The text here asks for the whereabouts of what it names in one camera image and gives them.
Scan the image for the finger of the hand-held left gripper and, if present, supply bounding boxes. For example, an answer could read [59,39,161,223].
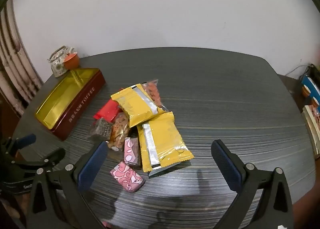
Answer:
[12,148,66,173]
[7,133,37,156]

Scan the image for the stack of books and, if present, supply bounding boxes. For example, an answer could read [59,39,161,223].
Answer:
[301,105,320,159]

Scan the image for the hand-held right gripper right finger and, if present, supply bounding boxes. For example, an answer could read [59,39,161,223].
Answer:
[211,140,294,229]

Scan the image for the black power strip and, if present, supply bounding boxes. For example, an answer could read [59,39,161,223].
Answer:
[307,64,320,79]

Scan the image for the clear peanut packet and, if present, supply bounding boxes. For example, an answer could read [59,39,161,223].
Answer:
[141,79,167,112]

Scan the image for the person's leg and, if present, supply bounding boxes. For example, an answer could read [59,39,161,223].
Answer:
[292,189,320,229]

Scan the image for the yellow snack packet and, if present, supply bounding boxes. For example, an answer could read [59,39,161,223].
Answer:
[111,84,167,128]
[136,111,195,172]

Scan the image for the clear packet orange crackers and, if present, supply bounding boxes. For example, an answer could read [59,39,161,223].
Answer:
[107,112,132,152]

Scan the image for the grey cable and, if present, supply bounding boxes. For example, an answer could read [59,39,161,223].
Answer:
[284,65,313,77]

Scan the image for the brown side table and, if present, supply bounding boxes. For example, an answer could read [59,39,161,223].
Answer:
[277,73,320,162]

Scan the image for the red snack packet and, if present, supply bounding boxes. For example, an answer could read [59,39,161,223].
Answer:
[93,100,120,122]

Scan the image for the pink patterned candy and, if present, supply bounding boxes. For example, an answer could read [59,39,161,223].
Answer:
[124,137,142,168]
[110,161,146,193]

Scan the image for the blue printed box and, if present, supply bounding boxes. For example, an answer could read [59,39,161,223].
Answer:
[301,75,320,109]

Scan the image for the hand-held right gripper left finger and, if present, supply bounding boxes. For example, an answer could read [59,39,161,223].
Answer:
[26,141,118,229]

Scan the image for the orange-brown ceramic cup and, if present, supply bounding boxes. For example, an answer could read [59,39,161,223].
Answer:
[62,52,80,70]

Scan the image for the floral ceramic teapot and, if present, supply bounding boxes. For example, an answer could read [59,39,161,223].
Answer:
[47,46,75,78]

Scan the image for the red tin box gold interior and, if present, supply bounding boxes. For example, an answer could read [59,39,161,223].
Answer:
[34,67,106,141]

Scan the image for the clear packet dark snack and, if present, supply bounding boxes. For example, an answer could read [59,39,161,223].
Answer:
[87,118,113,142]

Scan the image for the beige pleated curtain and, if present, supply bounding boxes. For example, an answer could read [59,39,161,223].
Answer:
[0,1,43,119]

